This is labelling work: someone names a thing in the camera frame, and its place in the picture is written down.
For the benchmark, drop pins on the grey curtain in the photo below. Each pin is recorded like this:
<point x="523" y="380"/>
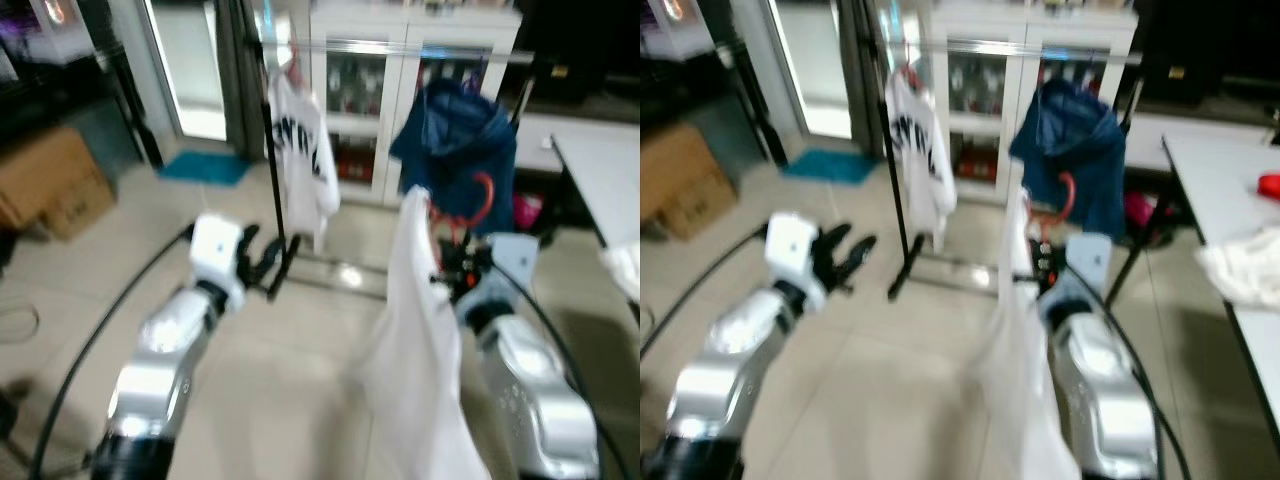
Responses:
<point x="245" y="90"/>

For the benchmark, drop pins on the white shirt with black print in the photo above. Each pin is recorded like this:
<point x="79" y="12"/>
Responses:
<point x="925" y="160"/>
<point x="305" y="160"/>

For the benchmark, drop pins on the pink object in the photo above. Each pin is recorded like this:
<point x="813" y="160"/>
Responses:
<point x="1142" y="210"/>
<point x="528" y="210"/>

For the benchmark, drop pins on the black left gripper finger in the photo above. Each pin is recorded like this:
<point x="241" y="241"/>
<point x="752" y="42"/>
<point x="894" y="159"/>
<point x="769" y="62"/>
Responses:
<point x="248" y="250"/>
<point x="858" y="260"/>
<point x="268" y="260"/>
<point x="832" y="250"/>

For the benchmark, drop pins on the small printed cardboard box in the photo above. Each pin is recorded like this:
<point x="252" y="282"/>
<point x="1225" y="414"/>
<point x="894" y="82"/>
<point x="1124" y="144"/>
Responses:
<point x="85" y="210"/>
<point x="710" y="210"/>

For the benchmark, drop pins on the teal floor mat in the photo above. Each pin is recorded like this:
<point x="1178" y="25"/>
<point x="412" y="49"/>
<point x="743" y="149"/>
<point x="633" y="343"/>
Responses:
<point x="825" y="167"/>
<point x="205" y="168"/>

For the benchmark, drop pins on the light grey right wrist camera mount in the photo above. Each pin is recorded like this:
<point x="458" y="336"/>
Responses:
<point x="512" y="262"/>
<point x="1088" y="262"/>

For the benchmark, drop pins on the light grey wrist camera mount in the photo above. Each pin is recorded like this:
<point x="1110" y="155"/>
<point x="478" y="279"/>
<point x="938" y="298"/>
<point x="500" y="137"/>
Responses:
<point x="792" y="250"/>
<point x="215" y="250"/>
<point x="512" y="262"/>
<point x="1088" y="262"/>

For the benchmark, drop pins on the white framed glass door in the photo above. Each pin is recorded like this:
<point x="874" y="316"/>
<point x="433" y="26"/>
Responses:
<point x="190" y="70"/>
<point x="810" y="70"/>

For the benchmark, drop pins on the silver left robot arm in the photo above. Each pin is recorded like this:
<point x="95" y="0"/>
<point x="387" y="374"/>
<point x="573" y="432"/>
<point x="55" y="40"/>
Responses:
<point x="715" y="370"/>
<point x="160" y="370"/>

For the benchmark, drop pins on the white drawer unit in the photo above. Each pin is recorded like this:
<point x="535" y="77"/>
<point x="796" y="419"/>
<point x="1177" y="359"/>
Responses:
<point x="1200" y="125"/>
<point x="545" y="150"/>

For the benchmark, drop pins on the blue denim garment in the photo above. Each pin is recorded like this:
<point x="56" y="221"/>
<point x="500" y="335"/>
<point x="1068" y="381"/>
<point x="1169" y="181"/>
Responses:
<point x="450" y="140"/>
<point x="1075" y="140"/>

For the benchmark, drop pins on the red plastic clothes hanger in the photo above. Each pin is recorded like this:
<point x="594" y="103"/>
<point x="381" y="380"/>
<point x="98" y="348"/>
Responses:
<point x="910" y="78"/>
<point x="488" y="200"/>
<point x="1070" y="200"/>
<point x="293" y="72"/>

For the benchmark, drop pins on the plain white garment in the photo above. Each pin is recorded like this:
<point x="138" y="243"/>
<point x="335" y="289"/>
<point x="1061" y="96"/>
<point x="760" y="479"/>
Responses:
<point x="420" y="350"/>
<point x="1020" y="380"/>

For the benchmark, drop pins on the light grey left wrist camera mount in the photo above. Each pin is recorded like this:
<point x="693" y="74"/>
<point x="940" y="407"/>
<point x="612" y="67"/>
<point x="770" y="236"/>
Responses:
<point x="792" y="250"/>
<point x="215" y="250"/>

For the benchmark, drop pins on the white glass-door cabinet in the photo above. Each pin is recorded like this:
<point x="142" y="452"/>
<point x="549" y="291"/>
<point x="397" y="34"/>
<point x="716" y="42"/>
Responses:
<point x="400" y="20"/>
<point x="1020" y="20"/>

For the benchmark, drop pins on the large cardboard box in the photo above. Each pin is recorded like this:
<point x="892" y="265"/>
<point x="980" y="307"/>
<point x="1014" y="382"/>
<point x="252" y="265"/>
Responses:
<point x="40" y="170"/>
<point x="680" y="160"/>

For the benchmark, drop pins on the large crumpled white garment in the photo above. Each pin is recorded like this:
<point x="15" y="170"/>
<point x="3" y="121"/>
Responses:
<point x="622" y="272"/>
<point x="1240" y="265"/>

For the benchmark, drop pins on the black rack with steel rail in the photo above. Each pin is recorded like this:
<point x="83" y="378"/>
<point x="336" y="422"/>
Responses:
<point x="400" y="46"/>
<point x="1010" y="48"/>

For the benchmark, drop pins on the plain red garment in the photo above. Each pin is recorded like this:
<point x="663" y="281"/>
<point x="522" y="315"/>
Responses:
<point x="1270" y="186"/>

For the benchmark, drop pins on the black shelf unit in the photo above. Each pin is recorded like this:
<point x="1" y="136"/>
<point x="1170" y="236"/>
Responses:
<point x="60" y="100"/>
<point x="700" y="100"/>

